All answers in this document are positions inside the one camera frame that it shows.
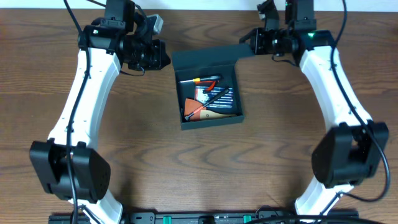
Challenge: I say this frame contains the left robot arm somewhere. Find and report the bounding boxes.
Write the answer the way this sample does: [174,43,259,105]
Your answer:
[29,1,170,223]

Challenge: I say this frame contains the black yellow screwdriver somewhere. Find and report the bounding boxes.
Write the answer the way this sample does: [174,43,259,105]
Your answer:
[179,75,221,83]

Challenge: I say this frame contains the dark green box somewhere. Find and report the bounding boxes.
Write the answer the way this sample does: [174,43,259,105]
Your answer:
[172,44,254,130]

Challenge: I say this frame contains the small claw hammer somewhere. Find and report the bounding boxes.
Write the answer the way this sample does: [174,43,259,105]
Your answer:
[202,87,229,111]

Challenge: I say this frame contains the blue precision screwdriver set case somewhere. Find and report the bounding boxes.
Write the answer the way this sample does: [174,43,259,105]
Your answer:
[194,86,234,109]

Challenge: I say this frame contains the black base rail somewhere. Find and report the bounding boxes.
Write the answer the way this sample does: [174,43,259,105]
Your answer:
[48,208,359,224]

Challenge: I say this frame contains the red handled pliers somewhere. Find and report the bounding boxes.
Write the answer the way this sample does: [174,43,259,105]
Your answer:
[205,80,219,92]

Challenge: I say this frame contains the orange scraper wooden handle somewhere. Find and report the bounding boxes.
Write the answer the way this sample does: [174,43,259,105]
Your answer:
[183,98,236,121]

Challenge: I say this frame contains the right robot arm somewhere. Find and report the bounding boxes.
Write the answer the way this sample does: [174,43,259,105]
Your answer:
[240,0,389,223]

